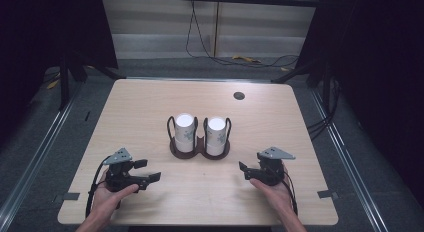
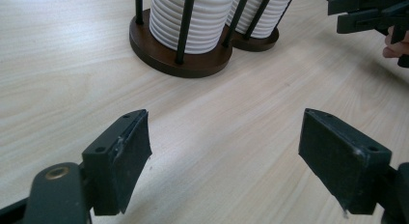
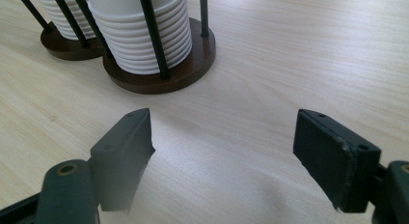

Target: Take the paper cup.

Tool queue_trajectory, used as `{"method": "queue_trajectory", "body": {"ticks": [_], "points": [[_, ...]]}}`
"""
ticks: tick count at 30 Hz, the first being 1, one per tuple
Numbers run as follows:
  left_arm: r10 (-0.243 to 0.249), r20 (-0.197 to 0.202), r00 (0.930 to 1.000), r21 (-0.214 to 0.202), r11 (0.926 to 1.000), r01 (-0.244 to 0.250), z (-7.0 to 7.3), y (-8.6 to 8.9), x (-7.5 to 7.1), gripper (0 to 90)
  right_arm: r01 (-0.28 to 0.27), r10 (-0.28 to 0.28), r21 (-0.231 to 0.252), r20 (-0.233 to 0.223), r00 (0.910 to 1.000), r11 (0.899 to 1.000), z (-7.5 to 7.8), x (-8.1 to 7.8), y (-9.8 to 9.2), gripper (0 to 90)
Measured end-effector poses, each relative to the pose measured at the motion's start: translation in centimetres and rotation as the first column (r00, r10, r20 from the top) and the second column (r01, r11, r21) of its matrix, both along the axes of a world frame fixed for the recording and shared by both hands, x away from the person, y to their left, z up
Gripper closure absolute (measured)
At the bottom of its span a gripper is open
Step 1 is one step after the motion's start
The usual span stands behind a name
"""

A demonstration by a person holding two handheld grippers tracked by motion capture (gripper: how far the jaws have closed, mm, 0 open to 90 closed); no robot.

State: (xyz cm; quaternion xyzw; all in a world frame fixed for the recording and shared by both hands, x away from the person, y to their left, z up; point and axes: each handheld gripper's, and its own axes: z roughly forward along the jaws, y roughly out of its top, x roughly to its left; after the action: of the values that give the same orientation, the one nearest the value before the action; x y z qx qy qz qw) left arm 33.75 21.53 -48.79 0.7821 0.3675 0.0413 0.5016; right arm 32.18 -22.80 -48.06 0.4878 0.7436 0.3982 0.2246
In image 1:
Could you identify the black metal stand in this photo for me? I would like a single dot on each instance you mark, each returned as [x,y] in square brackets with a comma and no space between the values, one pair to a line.
[300,70]
[64,85]

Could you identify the printed white paper cup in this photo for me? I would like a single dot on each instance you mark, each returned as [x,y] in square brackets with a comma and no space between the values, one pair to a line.
[185,125]

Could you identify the grey table grommet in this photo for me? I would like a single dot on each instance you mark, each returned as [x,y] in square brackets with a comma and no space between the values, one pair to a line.
[239,95]

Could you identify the person's right hand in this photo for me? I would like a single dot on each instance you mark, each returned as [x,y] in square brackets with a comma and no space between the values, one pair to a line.
[280,195]

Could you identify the grey tape strip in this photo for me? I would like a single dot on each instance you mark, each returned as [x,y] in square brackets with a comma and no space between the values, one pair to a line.
[327,194]
[70,196]

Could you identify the yellow floor scrap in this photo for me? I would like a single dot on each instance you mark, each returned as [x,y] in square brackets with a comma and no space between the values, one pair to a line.
[246,59]
[53,84]

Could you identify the dark brown double cup holder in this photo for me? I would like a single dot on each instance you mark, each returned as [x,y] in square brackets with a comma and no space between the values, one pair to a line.
[200,149]

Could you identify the dark curtain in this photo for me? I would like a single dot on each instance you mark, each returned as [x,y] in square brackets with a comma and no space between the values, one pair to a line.
[376,58]
[40,32]

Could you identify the person's left hand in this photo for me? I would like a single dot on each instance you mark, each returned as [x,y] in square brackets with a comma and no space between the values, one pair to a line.
[106,202]

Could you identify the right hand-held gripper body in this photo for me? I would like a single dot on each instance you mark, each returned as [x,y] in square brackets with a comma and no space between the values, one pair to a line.
[271,168]

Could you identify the silver floor rail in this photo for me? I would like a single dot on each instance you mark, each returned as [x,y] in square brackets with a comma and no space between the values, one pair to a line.
[346,158]
[43,145]

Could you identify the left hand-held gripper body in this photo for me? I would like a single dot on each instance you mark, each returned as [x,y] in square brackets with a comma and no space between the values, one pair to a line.
[118,173]

